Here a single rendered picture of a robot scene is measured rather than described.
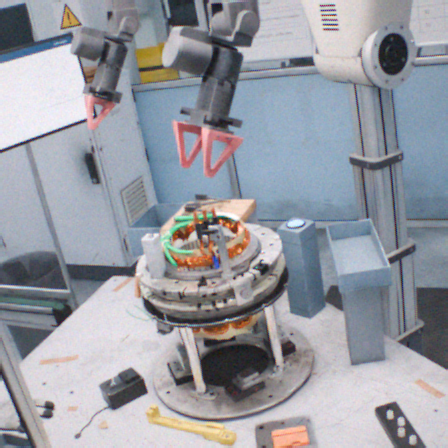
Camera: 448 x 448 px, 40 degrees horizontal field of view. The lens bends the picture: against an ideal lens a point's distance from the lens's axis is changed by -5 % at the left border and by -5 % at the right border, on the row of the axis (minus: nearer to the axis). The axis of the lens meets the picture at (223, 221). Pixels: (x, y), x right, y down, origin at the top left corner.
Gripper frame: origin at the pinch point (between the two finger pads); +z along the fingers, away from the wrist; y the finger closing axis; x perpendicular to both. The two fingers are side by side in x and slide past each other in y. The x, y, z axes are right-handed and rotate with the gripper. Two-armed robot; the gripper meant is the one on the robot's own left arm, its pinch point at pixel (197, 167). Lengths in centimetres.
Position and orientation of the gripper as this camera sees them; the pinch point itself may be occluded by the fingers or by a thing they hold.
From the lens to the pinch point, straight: 104.2
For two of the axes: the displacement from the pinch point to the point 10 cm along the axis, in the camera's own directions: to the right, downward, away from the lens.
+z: -2.4, 9.6, 1.4
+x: 8.3, 1.3, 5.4
